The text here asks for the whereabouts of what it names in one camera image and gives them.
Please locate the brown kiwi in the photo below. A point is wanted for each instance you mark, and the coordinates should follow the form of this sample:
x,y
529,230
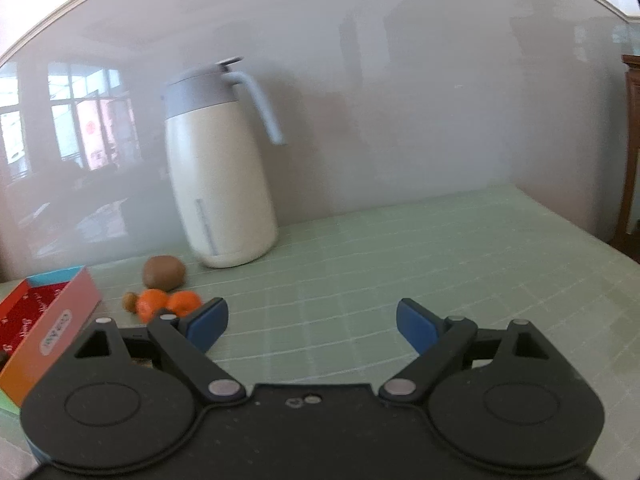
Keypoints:
x,y
164,272

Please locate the wooden furniture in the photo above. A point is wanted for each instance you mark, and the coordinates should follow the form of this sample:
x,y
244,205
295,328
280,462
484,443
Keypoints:
x,y
629,160

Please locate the pink and red cardboard box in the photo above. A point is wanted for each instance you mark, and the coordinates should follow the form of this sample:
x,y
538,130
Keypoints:
x,y
55,325

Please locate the cream thermos jug grey lid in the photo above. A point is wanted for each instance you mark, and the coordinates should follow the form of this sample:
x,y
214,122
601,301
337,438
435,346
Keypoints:
x,y
220,180

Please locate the orange tangerine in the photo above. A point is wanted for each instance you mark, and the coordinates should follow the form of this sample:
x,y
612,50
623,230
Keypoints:
x,y
186,301
150,304

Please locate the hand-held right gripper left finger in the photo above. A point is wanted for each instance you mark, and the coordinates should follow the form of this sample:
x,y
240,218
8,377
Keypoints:
x,y
207,325

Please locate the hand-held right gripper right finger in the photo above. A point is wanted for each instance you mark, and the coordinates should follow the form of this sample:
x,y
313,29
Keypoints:
x,y
417,327

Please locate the small brown nut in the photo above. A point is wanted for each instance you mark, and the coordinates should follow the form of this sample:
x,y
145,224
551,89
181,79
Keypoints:
x,y
129,302

